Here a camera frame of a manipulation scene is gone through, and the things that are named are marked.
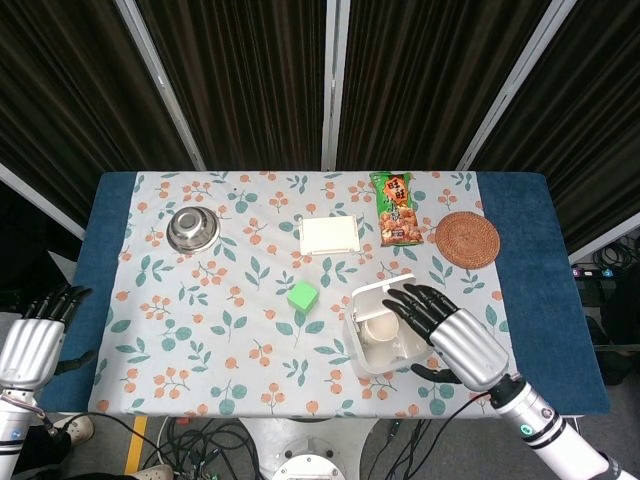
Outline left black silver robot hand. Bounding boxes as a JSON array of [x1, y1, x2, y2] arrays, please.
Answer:
[[0, 283, 97, 394]]

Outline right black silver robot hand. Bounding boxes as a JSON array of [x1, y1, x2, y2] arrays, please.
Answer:
[[382, 283, 511, 392]]

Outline white paper cup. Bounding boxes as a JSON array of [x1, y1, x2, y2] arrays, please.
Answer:
[[362, 313, 400, 345]]

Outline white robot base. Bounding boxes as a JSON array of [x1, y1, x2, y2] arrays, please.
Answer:
[[242, 417, 386, 480]]

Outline white plastic container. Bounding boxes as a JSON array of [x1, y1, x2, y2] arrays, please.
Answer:
[[344, 273, 437, 376]]

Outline floral fruit print tablecloth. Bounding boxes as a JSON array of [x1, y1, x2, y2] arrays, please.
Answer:
[[88, 170, 512, 419]]

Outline blue table cover cloth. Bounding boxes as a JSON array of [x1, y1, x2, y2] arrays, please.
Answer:
[[38, 170, 611, 415]]

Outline round woven rattan coaster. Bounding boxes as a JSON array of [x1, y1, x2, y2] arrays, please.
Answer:
[[434, 211, 502, 271]]

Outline white shoe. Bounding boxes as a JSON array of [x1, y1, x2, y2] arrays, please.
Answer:
[[133, 463, 175, 480], [52, 414, 96, 451]]

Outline black power strip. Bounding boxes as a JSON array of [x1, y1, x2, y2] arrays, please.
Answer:
[[571, 266, 617, 281]]

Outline green orange snack bag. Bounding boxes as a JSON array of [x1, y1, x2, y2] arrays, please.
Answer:
[[368, 171, 425, 248]]

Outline green cube block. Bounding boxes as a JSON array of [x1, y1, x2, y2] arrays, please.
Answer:
[[286, 280, 320, 313]]

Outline flat white plastic tray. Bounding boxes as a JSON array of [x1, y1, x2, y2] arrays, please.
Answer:
[[298, 214, 362, 257]]

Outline stainless steel bowl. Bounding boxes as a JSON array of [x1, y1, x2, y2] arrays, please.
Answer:
[[165, 207, 222, 253]]

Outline black pleated folding screen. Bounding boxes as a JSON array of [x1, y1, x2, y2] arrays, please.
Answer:
[[0, 0, 640, 261]]

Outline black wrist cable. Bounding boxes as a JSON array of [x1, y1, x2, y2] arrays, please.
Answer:
[[427, 390, 496, 451]]

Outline white screen frame post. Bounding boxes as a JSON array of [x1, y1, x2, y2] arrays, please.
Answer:
[[113, 0, 207, 172], [455, 0, 577, 172], [568, 213, 640, 264], [0, 163, 86, 240], [321, 0, 352, 171]]

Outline black floor cable tangle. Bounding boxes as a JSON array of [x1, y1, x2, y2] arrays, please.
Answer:
[[44, 412, 481, 480]]

